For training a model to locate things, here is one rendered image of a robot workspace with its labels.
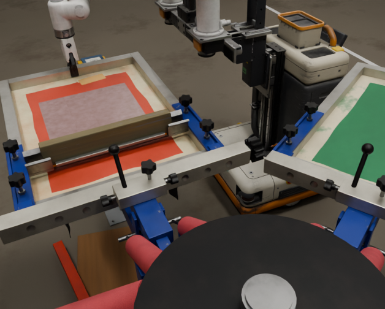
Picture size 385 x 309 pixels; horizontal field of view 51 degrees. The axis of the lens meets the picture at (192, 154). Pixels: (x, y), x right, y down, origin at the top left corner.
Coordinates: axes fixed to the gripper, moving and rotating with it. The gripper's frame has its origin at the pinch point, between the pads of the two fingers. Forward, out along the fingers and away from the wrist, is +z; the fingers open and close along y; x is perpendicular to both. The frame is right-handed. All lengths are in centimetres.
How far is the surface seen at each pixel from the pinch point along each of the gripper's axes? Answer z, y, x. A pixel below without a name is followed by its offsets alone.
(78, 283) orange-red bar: 94, -33, 24
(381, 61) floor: 107, 95, -298
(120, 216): 102, 8, -9
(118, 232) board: 101, -5, -4
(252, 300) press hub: -39, -141, 2
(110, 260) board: 100, -22, 6
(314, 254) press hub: -36, -137, -10
